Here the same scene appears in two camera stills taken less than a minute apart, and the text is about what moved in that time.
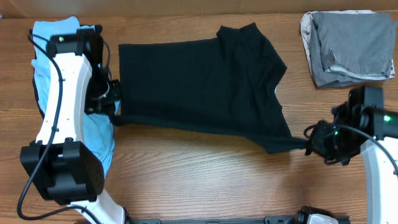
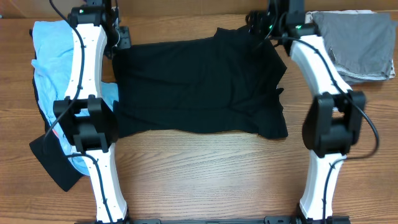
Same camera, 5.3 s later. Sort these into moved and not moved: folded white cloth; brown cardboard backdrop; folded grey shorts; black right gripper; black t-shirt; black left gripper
Moved: black left gripper; black right gripper
Not moved: brown cardboard backdrop; black t-shirt; folded grey shorts; folded white cloth
